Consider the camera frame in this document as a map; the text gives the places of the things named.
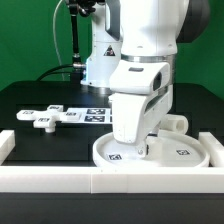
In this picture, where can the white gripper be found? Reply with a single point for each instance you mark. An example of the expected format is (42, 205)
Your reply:
(142, 96)

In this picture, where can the white round table top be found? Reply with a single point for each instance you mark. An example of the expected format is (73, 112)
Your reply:
(168, 149)

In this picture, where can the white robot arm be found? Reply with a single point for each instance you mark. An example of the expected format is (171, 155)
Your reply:
(133, 57)

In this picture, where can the white fiducial marker sheet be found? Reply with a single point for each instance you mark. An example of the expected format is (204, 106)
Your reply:
(89, 115)

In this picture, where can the white right fence bar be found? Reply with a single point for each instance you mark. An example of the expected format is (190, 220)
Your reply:
(214, 147)

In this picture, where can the white fence bar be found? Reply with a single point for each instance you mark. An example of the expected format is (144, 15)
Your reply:
(214, 147)
(7, 143)
(35, 179)

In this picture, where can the white cross-shaped table base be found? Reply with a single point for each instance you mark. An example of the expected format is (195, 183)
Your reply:
(48, 118)

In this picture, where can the white front fence bar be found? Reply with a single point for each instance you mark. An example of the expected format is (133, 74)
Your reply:
(35, 179)

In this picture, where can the white left fence bar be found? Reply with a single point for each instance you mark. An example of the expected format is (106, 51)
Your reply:
(7, 143)

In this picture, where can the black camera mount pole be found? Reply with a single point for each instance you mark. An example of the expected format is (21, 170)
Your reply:
(84, 8)

